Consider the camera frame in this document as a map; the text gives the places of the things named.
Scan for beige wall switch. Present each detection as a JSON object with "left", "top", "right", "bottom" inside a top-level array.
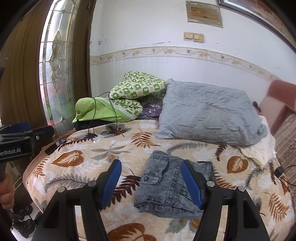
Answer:
[{"left": 184, "top": 32, "right": 204, "bottom": 43}]

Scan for wall electrical panel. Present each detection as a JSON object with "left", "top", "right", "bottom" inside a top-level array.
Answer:
[{"left": 186, "top": 1, "right": 223, "bottom": 28}]

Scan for black charging cable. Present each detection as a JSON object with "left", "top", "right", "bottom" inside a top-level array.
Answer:
[{"left": 87, "top": 91, "right": 121, "bottom": 140}]

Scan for grey denim pants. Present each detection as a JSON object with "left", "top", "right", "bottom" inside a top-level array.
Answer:
[{"left": 134, "top": 151, "right": 203, "bottom": 219}]

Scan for black charger plug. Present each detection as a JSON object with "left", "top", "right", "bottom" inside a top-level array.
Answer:
[{"left": 274, "top": 166, "right": 285, "bottom": 177}]

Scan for glass panel wooden door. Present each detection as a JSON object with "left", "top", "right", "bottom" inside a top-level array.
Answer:
[{"left": 1, "top": 0, "right": 95, "bottom": 137}]

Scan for grey quilted pillow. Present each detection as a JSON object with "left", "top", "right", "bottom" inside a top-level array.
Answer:
[{"left": 155, "top": 79, "right": 268, "bottom": 146}]

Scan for cream white sheet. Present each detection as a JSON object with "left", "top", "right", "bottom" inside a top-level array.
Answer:
[{"left": 238, "top": 115, "right": 276, "bottom": 170}]

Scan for person left hand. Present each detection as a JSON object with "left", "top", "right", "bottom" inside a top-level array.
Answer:
[{"left": 0, "top": 174, "right": 15, "bottom": 210}]

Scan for green patterned quilt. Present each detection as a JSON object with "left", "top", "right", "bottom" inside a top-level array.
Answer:
[{"left": 73, "top": 71, "right": 167, "bottom": 123}]

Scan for leaf pattern bed blanket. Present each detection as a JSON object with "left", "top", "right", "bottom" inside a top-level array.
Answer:
[{"left": 23, "top": 120, "right": 295, "bottom": 240}]

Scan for striped patterned cushion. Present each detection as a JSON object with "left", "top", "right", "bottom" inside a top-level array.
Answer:
[{"left": 272, "top": 113, "right": 296, "bottom": 197}]

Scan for pink sofa headboard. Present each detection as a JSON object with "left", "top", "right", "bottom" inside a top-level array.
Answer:
[{"left": 256, "top": 80, "right": 296, "bottom": 136}]

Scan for purple cloth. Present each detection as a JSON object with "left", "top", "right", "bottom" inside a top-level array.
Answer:
[{"left": 140, "top": 103, "right": 163, "bottom": 120}]

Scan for small black device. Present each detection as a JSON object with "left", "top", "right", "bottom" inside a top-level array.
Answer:
[{"left": 252, "top": 101, "right": 261, "bottom": 113}]

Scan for black shoes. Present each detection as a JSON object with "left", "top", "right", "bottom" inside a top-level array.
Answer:
[{"left": 8, "top": 203, "right": 43, "bottom": 238}]

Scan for black phone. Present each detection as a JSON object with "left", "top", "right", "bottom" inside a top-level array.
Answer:
[{"left": 45, "top": 139, "right": 66, "bottom": 155}]

